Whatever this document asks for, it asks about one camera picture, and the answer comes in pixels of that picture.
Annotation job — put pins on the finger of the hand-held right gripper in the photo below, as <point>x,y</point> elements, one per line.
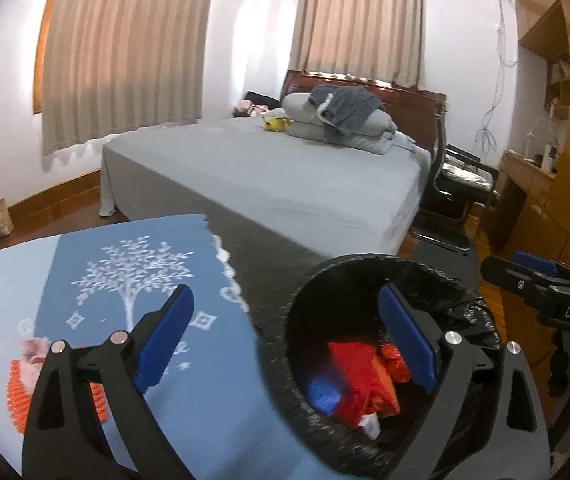
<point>515,277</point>
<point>540,262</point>

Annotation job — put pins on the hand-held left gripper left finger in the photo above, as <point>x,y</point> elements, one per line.
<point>165,342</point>

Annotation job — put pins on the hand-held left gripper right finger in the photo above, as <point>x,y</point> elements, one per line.
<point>410,342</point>

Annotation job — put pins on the red cloth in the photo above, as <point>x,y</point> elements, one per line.
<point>357,380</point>

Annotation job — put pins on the blue cloth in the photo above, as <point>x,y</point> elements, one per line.
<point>326,394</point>

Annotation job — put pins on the black trash bin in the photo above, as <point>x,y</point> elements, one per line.
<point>285,360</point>

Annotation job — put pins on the orange plastic wrapper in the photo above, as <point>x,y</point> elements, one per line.
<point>396,362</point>

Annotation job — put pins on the wooden wardrobe with desk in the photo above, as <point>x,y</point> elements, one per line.
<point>550,210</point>

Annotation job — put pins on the white paper scrap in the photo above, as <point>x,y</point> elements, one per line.
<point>371,422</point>

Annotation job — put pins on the white bottle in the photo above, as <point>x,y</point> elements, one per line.
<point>547,157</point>

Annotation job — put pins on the blue tree print tablecloth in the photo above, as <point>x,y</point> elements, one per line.
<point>90,260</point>

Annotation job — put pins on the black office chair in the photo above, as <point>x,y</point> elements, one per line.
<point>460,180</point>

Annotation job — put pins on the pale pink cloth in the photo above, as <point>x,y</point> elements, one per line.
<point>34,350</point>

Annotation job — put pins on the orange spiky toy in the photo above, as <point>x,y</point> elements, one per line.
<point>17,400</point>

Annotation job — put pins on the bed with grey sheet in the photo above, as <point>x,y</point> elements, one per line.
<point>265,175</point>

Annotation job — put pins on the wooden headboard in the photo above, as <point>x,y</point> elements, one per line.
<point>410,105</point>

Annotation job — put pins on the folded grey quilt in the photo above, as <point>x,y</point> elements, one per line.
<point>370,132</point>

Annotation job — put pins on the brown paper bag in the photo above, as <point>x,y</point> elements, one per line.
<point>1,217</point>

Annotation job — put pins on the dark grey clothes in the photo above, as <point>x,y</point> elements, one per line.
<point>347,107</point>

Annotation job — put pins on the yellow plush toy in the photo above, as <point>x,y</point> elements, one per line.
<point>276,123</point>

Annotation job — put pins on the pink doll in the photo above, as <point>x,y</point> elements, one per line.
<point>250,107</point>

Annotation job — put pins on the black bag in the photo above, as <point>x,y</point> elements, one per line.
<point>260,97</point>

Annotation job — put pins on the narrow beige curtain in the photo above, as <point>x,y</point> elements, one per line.
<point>360,25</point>

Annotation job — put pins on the wide beige curtain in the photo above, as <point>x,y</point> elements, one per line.
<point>125,45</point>

